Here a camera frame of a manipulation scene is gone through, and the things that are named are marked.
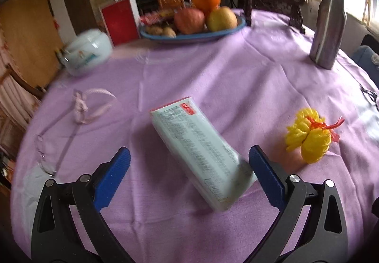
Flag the white ceramic jar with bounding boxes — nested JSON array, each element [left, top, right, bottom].
[[63, 29, 114, 77]]

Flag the red apple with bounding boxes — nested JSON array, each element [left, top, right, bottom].
[[174, 8, 206, 35]]

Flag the pink glasses strap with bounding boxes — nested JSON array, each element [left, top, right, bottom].
[[72, 88, 118, 125]]

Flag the metal bottle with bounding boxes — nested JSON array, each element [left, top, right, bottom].
[[309, 0, 347, 70]]

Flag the brown walnuts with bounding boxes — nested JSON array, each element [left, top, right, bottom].
[[146, 24, 177, 39]]

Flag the purple tablecloth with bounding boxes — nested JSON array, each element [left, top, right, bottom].
[[10, 8, 379, 258]]

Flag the blue chair cushion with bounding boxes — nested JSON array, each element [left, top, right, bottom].
[[352, 45, 379, 86]]

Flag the pale printed snack packet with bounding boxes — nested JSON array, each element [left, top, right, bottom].
[[149, 96, 257, 212]]

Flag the blue-rimmed fruit plate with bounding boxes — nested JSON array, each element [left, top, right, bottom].
[[140, 14, 247, 44]]

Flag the red box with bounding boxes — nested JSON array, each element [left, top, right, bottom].
[[100, 0, 140, 47]]

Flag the red biscuit packet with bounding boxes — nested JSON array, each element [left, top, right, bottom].
[[139, 9, 175, 26]]

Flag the wooden door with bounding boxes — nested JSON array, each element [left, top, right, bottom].
[[0, 0, 65, 89]]

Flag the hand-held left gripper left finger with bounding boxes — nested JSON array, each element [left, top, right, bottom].
[[31, 147, 134, 263]]

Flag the yellow mesh net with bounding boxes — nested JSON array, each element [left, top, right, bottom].
[[285, 108, 346, 164]]

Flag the thin-framed eyeglasses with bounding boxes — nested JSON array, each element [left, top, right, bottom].
[[35, 109, 81, 177]]

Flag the yellow apple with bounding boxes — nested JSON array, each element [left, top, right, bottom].
[[207, 6, 239, 32]]

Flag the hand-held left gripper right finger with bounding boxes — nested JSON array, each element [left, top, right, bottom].
[[246, 145, 350, 263]]

